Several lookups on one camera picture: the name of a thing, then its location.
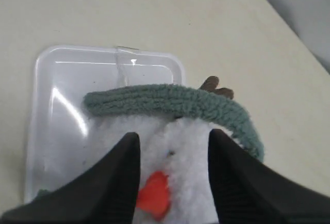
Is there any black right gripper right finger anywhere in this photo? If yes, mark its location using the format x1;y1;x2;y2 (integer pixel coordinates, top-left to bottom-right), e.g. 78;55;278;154
208;129;329;223

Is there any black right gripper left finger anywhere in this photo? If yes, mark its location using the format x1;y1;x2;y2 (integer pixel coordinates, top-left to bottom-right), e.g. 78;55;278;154
1;132;141;223

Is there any green knitted scarf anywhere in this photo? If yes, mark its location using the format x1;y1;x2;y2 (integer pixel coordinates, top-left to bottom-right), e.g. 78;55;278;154
30;84;264;203

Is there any white plush snowman toy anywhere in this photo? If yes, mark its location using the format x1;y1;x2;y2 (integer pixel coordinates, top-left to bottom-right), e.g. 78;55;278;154
84;76;234;223

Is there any white plastic tray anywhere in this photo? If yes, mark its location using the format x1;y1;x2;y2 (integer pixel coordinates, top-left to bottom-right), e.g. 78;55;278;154
24;45;185;203

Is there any white backdrop curtain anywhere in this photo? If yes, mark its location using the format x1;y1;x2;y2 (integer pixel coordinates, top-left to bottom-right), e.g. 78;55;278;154
267;0;329;72

